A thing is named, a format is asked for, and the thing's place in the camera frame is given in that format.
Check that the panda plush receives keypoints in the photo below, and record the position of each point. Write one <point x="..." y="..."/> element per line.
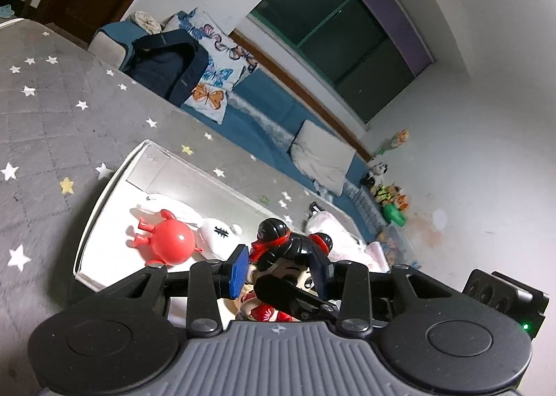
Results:
<point x="375" y="172"/>

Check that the red round toy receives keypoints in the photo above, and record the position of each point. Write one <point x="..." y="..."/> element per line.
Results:
<point x="173" y="244"/>

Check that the clear storage bin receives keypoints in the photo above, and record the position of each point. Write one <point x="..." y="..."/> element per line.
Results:
<point x="399" y="248"/>

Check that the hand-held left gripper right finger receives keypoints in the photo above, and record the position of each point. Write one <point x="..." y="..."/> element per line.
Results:
<point x="319" y="276"/>

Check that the butterfly print pillow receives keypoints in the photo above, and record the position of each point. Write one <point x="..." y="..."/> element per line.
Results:
<point x="226" y="52"/>

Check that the white rabbit plush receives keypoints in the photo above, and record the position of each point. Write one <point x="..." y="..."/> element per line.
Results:
<point x="217" y="239"/>

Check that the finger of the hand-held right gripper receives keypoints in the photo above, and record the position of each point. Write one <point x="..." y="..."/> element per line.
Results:
<point x="278" y="291"/>

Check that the black-haired doll figure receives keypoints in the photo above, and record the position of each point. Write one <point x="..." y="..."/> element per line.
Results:
<point x="282" y="248"/>

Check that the grey pillow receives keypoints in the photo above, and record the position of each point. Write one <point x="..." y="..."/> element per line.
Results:
<point x="321" y="157"/>

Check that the dark window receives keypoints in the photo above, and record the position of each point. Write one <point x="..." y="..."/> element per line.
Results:
<point x="347" y="44"/>

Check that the green and orange plush toy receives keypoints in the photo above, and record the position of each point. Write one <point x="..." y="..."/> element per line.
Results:
<point x="396" y="213"/>

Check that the white plastic tray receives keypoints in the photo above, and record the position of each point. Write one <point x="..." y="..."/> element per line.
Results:
<point x="108" y="222"/>

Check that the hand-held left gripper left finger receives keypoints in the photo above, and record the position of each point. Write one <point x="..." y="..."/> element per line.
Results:
<point x="238" y="270"/>

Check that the pale folded cloth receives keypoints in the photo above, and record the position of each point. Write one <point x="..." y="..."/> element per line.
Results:
<point x="147" y="22"/>

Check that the yellow striped plush toy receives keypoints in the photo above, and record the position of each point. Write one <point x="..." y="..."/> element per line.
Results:
<point x="384" y="194"/>

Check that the blue mattress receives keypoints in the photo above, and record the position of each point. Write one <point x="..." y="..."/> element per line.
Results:
<point x="260" y="118"/>

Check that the dark blue backpack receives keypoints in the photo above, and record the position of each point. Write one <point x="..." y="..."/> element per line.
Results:
<point x="165" y="65"/>

